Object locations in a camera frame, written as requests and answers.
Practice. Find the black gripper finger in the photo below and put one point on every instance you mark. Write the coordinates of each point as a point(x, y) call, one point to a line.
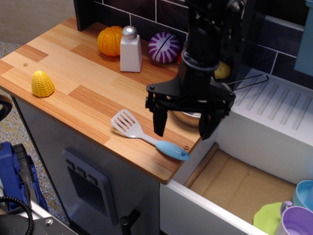
point(208, 123)
point(160, 115)

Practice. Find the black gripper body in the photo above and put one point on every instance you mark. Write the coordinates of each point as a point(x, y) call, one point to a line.
point(203, 94)

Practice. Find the white spatula blue handle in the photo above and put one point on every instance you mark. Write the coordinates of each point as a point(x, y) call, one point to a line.
point(129, 126)

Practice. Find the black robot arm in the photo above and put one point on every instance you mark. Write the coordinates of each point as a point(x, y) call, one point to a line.
point(215, 36)

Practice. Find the silver metal pan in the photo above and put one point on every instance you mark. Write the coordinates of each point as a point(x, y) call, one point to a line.
point(192, 119)

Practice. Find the yellow toy lemon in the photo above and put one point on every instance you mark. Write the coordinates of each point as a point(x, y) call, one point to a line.
point(223, 71)

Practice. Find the purple striped toy ball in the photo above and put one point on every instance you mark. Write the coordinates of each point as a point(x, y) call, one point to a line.
point(164, 47)

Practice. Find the white dish drainer sink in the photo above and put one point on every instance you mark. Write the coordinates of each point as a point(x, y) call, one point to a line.
point(270, 126)

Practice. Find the white salt shaker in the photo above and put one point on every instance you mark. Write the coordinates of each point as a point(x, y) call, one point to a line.
point(130, 50)

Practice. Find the orange toy pumpkin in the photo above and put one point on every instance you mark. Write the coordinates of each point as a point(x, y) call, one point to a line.
point(108, 40)

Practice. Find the grey toy oven door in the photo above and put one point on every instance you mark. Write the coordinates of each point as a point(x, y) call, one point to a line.
point(92, 188)

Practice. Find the light blue cabinet panel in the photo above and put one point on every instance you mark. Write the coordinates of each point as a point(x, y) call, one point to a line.
point(304, 60)

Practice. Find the green toy plate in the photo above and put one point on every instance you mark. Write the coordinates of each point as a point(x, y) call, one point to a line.
point(267, 218)

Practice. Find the blue toy cup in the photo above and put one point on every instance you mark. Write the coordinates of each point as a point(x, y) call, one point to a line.
point(303, 195)

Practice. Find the yellow toy corn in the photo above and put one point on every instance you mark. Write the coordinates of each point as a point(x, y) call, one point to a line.
point(41, 84)

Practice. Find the purple toy cup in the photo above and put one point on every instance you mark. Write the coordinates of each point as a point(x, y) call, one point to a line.
point(295, 220)

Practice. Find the black rounded object left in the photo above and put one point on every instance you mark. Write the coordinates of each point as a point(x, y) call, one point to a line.
point(5, 106)

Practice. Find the blue clamp tool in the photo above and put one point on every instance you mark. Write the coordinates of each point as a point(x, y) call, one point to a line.
point(19, 176)

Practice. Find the black oven handle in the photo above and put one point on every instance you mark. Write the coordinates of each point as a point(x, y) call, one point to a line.
point(126, 222)

